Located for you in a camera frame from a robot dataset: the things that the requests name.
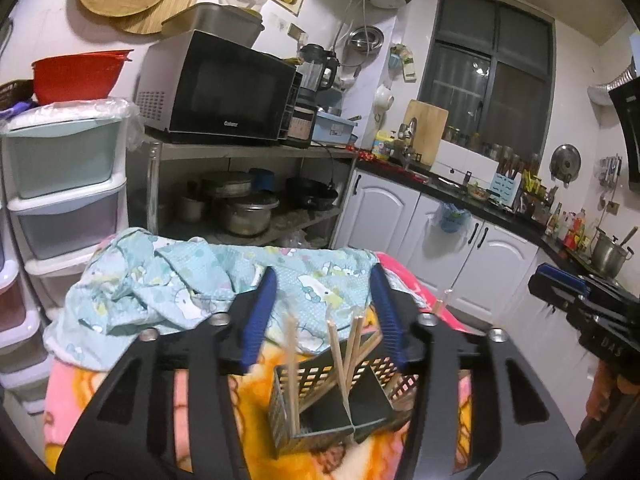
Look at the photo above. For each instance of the dark woven basket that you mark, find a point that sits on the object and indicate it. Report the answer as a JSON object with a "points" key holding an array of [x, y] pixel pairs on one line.
{"points": [[15, 94]]}

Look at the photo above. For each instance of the black range hood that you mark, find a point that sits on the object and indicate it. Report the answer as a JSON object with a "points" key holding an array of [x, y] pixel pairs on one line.
{"points": [[631, 130]]}

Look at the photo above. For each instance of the light blue plastic tray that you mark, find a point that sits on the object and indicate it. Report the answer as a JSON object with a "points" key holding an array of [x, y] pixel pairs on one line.
{"points": [[332, 127]]}

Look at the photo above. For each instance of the light blue knife block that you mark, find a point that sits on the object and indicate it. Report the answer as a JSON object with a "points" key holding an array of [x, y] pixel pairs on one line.
{"points": [[505, 189]]}

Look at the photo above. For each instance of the black microwave oven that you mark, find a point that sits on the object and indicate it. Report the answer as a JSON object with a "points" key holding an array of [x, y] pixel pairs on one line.
{"points": [[220, 90]]}

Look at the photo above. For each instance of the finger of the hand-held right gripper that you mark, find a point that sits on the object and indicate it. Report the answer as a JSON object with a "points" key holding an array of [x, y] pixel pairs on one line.
{"points": [[562, 274], [555, 292]]}

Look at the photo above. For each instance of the metal shelf rack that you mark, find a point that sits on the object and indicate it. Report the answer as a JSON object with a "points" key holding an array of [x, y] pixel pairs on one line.
{"points": [[240, 152]]}

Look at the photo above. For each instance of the row of windowsill jars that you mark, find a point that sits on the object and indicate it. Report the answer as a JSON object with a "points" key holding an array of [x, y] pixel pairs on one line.
{"points": [[490, 149]]}

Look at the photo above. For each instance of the pastel plastic drawer tower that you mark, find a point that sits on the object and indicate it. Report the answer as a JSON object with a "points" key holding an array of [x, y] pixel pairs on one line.
{"points": [[65, 160], [10, 305]]}

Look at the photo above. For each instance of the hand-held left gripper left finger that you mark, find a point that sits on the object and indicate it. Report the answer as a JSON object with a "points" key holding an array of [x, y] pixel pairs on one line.
{"points": [[260, 316]]}

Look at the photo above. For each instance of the steel kitchen faucet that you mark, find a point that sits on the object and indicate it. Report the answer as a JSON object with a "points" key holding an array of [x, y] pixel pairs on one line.
{"points": [[409, 137]]}

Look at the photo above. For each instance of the wooden chopstick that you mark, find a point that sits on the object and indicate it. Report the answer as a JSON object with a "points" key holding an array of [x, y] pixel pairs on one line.
{"points": [[352, 342], [292, 360], [345, 372], [440, 307], [337, 360]]}

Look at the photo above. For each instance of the steel stock pot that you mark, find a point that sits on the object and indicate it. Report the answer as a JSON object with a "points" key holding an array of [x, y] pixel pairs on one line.
{"points": [[607, 255]]}

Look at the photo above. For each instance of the steel pan lid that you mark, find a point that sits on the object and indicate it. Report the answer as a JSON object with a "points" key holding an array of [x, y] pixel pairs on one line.
{"points": [[565, 162]]}

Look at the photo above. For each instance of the grey lidded container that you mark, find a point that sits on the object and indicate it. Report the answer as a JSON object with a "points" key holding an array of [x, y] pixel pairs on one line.
{"points": [[215, 25]]}

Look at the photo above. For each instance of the black blender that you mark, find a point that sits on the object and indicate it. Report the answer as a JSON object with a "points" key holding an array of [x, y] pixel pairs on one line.
{"points": [[315, 72]]}

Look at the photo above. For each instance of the blue plastic bag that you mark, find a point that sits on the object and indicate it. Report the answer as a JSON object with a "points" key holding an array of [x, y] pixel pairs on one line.
{"points": [[452, 220]]}

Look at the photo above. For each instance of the small steel pot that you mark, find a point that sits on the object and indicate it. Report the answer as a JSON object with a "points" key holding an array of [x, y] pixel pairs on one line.
{"points": [[192, 207]]}

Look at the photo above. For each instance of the white hanging appliance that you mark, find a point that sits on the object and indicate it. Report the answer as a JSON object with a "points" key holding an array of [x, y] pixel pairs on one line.
{"points": [[383, 102]]}

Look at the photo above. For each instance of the silver vent duct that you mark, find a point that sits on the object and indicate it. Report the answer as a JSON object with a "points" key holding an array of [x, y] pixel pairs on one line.
{"points": [[612, 87]]}

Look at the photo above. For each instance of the red plastic basin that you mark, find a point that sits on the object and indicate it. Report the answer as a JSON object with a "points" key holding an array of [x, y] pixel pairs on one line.
{"points": [[75, 80]]}

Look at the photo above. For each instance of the steel lidded pot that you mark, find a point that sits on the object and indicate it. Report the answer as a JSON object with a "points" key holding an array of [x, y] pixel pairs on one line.
{"points": [[245, 215]]}

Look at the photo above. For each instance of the pink cartoon printed blanket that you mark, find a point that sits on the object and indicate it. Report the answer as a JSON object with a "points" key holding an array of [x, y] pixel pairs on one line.
{"points": [[80, 395]]}

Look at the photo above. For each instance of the black wok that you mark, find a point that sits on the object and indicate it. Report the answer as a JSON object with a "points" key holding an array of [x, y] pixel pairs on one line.
{"points": [[312, 195]]}

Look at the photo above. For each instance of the steel mixing bowl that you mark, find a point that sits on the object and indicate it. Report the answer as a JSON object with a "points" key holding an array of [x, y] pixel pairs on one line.
{"points": [[366, 39]]}

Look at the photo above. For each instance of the wooden cutting board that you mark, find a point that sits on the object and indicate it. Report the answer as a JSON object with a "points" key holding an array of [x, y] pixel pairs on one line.
{"points": [[427, 130]]}

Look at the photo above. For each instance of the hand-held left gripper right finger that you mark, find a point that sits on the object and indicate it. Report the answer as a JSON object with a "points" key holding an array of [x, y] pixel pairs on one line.
{"points": [[387, 316]]}

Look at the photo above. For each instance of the dark framed window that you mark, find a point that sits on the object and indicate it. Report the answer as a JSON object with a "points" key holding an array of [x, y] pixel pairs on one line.
{"points": [[480, 60]]}

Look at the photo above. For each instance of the light blue printed cloth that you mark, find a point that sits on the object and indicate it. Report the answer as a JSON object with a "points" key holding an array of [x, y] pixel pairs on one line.
{"points": [[150, 280]]}

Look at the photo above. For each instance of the dark green perforated utensil holder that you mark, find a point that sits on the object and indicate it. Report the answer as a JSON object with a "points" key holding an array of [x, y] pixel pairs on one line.
{"points": [[372, 401]]}

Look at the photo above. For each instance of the row of condiment bottles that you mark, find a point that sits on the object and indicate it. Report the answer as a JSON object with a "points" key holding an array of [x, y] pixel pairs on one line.
{"points": [[570, 225]]}

